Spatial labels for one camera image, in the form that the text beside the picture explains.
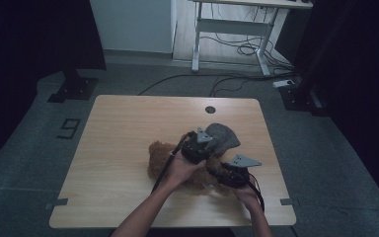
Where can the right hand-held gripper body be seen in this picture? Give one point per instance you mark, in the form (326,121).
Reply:
(235,177)

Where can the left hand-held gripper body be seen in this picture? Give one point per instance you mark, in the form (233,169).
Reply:
(195,151)

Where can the grey fluffy towel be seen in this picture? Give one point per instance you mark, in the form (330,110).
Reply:
(225,138)

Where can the brown teddy bear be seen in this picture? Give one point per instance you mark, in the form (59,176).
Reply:
(159,161)

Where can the person's right hand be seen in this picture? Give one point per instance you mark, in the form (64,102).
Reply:
(249,197)

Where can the person's left hand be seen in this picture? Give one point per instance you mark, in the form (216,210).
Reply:
(179,171)

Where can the black stand base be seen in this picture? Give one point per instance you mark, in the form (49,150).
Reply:
(301,98)
(75,89)

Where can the white power strip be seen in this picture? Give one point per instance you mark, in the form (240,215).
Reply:
(283,83)

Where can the black curtain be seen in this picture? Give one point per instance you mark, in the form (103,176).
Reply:
(358,82)
(29,49)

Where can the white desk frame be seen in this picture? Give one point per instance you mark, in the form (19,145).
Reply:
(233,27)

